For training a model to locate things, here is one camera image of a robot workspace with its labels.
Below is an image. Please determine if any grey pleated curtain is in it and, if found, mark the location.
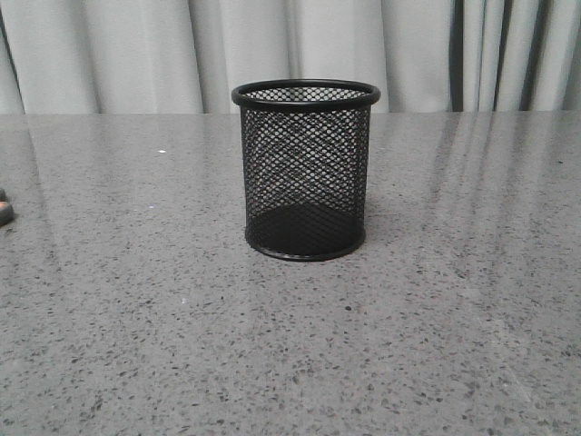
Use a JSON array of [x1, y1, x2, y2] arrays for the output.
[[1, 1, 580, 114]]

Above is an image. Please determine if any black mesh pen bucket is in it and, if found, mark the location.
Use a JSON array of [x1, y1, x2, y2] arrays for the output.
[[231, 79, 380, 262]]

